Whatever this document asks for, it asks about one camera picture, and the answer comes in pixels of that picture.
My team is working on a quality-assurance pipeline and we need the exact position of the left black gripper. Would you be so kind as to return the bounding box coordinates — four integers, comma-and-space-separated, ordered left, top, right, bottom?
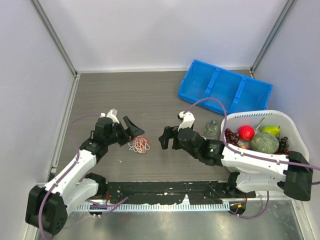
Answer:
105, 116, 144, 146

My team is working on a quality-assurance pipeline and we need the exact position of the orange string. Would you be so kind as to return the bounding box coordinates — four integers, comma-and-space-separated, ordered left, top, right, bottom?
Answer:
134, 134, 151, 148

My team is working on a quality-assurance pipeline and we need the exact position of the white string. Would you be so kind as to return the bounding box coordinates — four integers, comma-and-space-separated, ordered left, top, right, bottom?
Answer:
128, 136, 151, 154

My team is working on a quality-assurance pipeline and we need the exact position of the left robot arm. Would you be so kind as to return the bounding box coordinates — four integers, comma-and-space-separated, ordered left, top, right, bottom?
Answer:
25, 112, 145, 240

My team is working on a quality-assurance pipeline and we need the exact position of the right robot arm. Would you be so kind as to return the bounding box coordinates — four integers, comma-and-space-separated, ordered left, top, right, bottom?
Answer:
158, 126, 313, 202

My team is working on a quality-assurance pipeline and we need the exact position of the clear glass bottle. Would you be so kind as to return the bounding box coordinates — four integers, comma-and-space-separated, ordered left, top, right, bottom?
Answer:
202, 119, 218, 140

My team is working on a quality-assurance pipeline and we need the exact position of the red grapes bunch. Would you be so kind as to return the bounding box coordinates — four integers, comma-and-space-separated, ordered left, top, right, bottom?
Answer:
224, 128, 240, 147

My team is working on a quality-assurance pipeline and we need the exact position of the small peach fruit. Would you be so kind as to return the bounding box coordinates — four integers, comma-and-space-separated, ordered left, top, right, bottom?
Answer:
240, 145, 249, 150

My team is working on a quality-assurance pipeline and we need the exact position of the red apple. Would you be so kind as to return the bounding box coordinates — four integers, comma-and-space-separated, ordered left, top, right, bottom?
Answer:
238, 125, 255, 142

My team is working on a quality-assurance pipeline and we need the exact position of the blue three-compartment bin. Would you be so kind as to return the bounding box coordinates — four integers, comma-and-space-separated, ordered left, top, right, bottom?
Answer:
177, 59, 273, 114

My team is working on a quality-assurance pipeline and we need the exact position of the white plastic basket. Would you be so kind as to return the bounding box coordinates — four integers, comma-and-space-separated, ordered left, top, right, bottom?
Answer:
221, 110, 310, 176

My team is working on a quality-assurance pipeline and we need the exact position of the cantaloupe melon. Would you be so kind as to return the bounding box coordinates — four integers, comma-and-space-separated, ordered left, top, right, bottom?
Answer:
250, 132, 280, 154

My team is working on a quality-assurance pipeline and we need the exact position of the green pear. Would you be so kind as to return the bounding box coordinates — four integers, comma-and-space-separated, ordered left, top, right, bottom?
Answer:
261, 126, 280, 137

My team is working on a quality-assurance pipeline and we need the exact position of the dark grapes bunch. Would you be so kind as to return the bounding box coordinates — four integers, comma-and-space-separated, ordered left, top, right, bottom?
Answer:
275, 136, 291, 156

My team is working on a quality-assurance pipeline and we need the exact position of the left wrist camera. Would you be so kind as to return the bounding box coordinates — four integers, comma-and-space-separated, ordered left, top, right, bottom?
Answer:
99, 108, 120, 124

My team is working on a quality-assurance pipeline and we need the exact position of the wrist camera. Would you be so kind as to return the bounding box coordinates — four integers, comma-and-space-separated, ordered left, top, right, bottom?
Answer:
99, 108, 120, 124
177, 111, 195, 131

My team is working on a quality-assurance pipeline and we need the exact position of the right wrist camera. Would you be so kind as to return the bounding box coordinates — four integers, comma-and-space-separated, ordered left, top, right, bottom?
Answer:
177, 111, 195, 131

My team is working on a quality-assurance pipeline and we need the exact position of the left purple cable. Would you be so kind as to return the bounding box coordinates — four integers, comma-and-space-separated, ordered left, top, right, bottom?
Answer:
37, 113, 130, 238

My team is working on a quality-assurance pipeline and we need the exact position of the purple cable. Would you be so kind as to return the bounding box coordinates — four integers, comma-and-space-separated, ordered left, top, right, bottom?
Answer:
37, 113, 130, 238
183, 97, 320, 221

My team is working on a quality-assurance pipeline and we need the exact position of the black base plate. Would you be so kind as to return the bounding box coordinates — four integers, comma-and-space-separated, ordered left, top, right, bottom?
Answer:
105, 181, 256, 205

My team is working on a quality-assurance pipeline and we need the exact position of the slotted cable duct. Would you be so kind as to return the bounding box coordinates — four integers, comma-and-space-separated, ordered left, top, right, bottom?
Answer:
74, 202, 231, 213

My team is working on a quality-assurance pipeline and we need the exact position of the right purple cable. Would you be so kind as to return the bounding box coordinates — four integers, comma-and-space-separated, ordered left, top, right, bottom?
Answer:
183, 97, 320, 221

